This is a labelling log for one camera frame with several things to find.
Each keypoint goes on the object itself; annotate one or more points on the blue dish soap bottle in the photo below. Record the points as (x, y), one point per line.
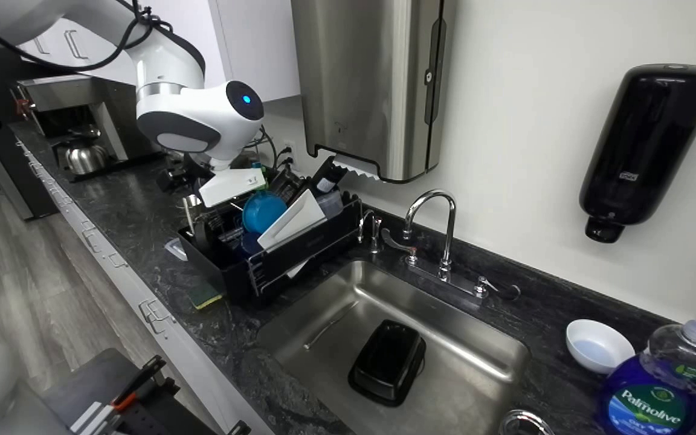
(653, 394)

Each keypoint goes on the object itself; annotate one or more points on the black wall soap dispenser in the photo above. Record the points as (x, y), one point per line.
(646, 145)

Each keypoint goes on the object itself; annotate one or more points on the clear drinking glass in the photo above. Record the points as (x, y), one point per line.
(525, 423)

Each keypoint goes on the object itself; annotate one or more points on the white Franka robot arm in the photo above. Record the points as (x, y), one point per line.
(194, 111)

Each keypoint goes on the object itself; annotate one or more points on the steel coffee carafe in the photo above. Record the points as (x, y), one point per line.
(84, 158)

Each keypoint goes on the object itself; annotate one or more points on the dark robot base table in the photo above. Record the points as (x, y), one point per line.
(97, 388)

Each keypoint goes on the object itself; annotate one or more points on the stainless steel sink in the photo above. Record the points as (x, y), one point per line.
(445, 378)

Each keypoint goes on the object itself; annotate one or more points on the green and yellow sponge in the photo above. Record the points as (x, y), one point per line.
(205, 295)

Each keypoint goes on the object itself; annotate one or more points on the stainless paper towel dispenser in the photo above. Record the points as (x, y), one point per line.
(364, 81)

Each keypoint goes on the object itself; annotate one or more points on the small white bowl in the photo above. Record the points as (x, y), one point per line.
(599, 348)

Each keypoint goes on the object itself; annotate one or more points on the grey drip coffee maker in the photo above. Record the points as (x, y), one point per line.
(115, 122)

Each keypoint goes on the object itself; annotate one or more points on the chrome sink faucet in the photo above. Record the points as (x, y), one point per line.
(449, 233)

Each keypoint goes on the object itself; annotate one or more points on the white lower cabinets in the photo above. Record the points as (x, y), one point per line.
(199, 366)

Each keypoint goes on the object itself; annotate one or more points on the black plastic food container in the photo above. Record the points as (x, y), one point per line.
(387, 364)

